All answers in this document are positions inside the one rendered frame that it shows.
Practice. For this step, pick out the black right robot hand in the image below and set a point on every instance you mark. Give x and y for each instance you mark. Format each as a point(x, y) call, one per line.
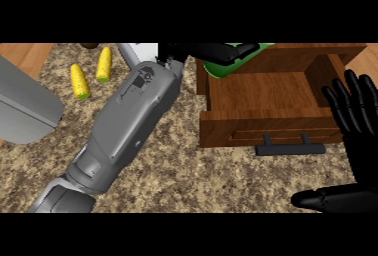
point(362, 156)

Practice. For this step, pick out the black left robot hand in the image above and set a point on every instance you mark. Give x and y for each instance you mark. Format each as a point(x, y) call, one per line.
point(216, 51)

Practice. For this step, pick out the green cup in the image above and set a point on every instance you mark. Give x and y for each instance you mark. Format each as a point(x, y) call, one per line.
point(219, 70)

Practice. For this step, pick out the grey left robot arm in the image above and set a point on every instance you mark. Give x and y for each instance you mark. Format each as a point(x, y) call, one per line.
point(133, 116)

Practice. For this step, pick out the brown wooden drawer box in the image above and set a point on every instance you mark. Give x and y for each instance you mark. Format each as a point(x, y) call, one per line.
point(255, 93)

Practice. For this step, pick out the brown wooden drawer front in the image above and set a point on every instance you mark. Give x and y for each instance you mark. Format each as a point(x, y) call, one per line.
point(216, 130)

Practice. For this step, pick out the white and grey appliance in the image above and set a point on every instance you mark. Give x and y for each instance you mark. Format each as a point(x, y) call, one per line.
point(145, 50)

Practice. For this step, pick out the brown wooden cabinet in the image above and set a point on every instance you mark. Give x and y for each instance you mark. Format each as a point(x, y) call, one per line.
point(319, 48)

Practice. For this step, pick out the yellow corn cob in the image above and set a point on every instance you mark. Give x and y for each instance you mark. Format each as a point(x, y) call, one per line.
point(103, 65)
point(80, 81)

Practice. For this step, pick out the dark brown round object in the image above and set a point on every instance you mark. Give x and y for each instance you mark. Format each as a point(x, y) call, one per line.
point(90, 44)

